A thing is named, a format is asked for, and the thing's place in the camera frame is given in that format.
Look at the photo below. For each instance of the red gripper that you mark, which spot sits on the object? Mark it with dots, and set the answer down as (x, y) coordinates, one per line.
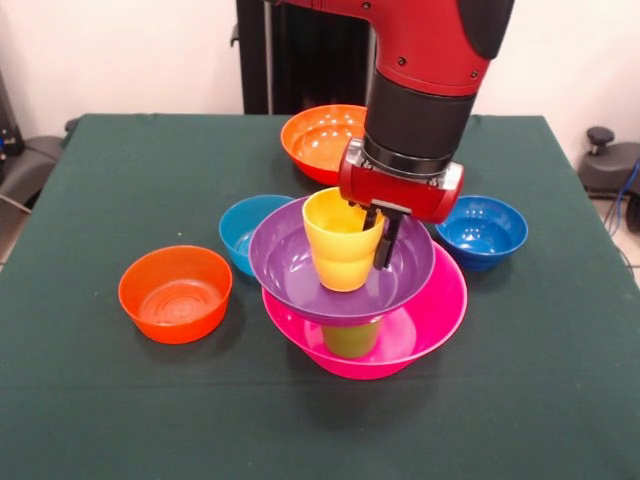
(400, 192)

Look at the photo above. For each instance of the yellow cup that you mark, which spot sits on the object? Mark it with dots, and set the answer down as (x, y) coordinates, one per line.
(340, 255)

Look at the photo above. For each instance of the large pink bowl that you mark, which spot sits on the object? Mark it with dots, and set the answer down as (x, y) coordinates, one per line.
(435, 310)

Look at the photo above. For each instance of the dark blue bowl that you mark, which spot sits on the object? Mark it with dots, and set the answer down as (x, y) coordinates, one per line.
(480, 235)

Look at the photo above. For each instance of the large purple bowl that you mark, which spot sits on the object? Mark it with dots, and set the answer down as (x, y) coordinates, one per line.
(285, 270)

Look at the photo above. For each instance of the green cup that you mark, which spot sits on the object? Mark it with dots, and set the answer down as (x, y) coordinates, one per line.
(350, 340)

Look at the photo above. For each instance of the light blue bowl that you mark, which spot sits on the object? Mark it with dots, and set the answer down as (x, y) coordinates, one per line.
(240, 225)

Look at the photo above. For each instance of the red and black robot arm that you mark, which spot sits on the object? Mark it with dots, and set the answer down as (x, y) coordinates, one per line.
(425, 50)

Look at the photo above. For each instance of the large orange bowl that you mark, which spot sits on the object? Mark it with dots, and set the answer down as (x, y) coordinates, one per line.
(315, 145)

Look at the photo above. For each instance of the dark green table cloth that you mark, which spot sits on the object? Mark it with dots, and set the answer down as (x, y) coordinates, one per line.
(525, 350)

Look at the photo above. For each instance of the small orange-red bowl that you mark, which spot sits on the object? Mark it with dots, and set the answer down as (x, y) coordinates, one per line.
(175, 295)

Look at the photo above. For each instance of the black stand with knob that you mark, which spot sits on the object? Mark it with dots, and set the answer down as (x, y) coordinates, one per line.
(610, 165)

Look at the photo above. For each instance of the black stand base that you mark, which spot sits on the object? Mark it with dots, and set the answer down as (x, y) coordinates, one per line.
(30, 165)

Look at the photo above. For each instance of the black device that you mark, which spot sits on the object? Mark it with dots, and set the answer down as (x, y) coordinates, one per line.
(9, 120)

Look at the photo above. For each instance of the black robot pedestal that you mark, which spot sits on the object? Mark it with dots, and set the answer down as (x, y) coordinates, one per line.
(310, 60)

